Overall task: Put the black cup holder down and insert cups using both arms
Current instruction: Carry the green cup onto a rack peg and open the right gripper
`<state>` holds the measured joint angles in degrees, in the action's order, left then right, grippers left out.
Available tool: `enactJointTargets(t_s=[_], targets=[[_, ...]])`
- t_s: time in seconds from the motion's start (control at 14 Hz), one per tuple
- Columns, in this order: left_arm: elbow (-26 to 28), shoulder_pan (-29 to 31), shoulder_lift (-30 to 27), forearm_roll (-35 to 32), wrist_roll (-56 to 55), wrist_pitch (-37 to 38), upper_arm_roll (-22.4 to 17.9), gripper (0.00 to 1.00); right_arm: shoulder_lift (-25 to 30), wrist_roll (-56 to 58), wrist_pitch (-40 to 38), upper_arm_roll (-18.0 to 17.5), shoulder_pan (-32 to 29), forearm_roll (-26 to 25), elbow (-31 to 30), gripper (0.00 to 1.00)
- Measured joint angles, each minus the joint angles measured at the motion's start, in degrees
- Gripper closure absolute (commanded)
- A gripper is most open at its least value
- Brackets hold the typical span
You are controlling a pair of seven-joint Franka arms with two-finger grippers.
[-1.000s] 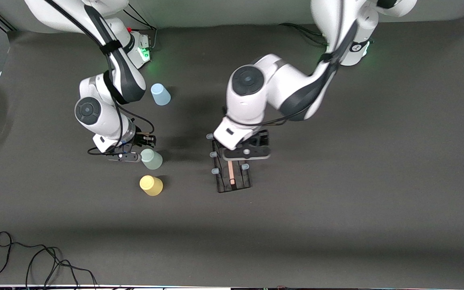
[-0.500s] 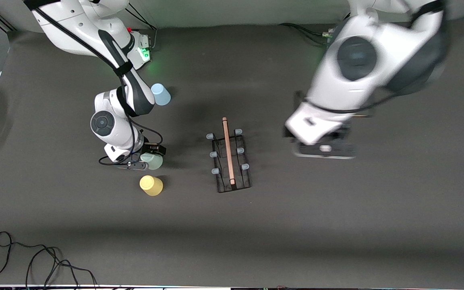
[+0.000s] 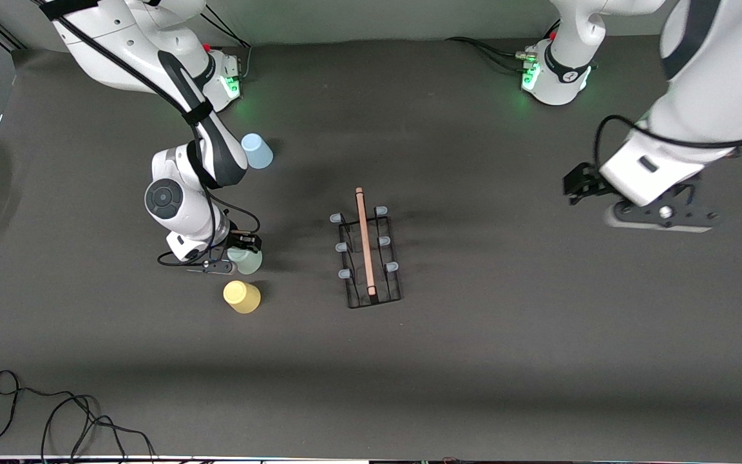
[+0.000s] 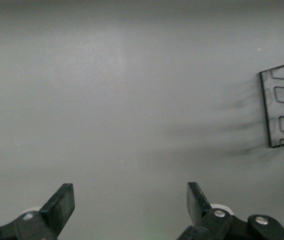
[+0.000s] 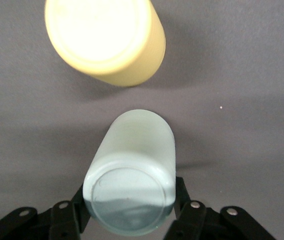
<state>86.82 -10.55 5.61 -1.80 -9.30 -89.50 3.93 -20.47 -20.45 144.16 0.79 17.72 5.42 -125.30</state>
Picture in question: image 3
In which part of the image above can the pale green plastic cup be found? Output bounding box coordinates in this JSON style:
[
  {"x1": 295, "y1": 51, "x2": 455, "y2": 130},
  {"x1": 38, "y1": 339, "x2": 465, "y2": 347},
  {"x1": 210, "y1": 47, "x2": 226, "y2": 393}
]
[{"x1": 228, "y1": 248, "x2": 263, "y2": 276}]

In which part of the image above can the yellow plastic cup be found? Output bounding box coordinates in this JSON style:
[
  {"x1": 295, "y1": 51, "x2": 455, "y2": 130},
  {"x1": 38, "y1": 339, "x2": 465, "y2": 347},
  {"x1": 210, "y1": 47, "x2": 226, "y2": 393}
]
[{"x1": 223, "y1": 280, "x2": 262, "y2": 314}]

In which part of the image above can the black wire cup holder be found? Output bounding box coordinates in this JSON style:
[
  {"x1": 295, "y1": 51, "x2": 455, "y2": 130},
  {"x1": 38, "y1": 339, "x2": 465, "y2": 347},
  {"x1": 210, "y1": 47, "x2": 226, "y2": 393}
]
[{"x1": 330, "y1": 187, "x2": 404, "y2": 310}]

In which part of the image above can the light blue plastic cup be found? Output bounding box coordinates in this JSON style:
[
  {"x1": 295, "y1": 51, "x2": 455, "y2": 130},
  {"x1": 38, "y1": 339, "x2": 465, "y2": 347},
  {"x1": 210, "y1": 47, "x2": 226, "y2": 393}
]
[{"x1": 241, "y1": 133, "x2": 274, "y2": 170}]

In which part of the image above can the black left arm wrist cable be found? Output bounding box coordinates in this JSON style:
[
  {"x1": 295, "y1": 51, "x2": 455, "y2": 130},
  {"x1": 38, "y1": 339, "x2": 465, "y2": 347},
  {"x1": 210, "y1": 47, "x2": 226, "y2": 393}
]
[{"x1": 593, "y1": 115, "x2": 742, "y2": 171}]

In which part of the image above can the black arm wrist cable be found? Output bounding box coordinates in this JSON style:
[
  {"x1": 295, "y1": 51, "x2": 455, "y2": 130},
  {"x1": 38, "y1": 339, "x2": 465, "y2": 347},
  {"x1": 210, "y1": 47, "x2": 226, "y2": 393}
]
[
  {"x1": 39, "y1": 0, "x2": 262, "y2": 268},
  {"x1": 593, "y1": 115, "x2": 742, "y2": 171}
]

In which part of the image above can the black right arm wrist cable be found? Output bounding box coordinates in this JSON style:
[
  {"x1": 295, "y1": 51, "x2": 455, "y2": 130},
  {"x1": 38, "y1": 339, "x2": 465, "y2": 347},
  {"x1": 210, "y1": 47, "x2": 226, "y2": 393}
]
[{"x1": 39, "y1": 0, "x2": 262, "y2": 268}]

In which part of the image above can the black left arm base cable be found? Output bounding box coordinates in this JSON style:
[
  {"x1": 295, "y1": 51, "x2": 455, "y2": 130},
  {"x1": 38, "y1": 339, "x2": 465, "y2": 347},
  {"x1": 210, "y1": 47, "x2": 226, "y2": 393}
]
[{"x1": 445, "y1": 19, "x2": 562, "y2": 75}]

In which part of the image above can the black arm base cable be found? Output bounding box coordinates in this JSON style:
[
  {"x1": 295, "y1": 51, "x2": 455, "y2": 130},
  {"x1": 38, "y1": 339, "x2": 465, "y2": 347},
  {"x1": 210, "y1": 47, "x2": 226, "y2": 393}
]
[
  {"x1": 445, "y1": 19, "x2": 562, "y2": 75},
  {"x1": 200, "y1": 3, "x2": 252, "y2": 81}
]

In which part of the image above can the black right arm base cable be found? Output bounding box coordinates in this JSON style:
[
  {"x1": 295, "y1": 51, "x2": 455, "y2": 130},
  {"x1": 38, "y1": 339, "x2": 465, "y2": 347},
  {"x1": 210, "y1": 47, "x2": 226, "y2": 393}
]
[{"x1": 200, "y1": 3, "x2": 252, "y2": 81}]

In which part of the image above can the loose thin black cable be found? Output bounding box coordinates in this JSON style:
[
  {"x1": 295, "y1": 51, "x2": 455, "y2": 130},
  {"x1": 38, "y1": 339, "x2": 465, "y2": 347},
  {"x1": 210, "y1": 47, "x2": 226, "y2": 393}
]
[{"x1": 0, "y1": 369, "x2": 156, "y2": 461}]

